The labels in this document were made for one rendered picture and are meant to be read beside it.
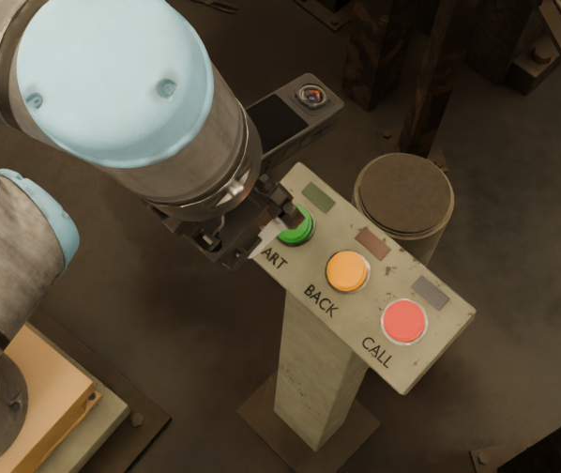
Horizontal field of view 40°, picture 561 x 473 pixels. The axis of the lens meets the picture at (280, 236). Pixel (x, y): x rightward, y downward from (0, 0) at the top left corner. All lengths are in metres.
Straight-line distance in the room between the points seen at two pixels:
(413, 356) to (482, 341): 0.68
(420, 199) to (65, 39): 0.59
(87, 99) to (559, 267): 1.25
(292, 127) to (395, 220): 0.34
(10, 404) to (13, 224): 0.29
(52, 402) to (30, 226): 0.29
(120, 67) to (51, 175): 1.19
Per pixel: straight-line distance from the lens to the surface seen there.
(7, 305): 0.99
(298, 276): 0.78
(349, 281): 0.76
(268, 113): 0.59
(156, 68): 0.39
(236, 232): 0.59
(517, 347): 1.45
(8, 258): 0.99
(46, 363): 1.19
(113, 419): 1.23
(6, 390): 1.13
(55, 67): 0.41
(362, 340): 0.76
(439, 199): 0.93
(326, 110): 0.60
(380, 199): 0.91
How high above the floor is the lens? 1.30
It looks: 63 degrees down
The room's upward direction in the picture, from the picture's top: 4 degrees clockwise
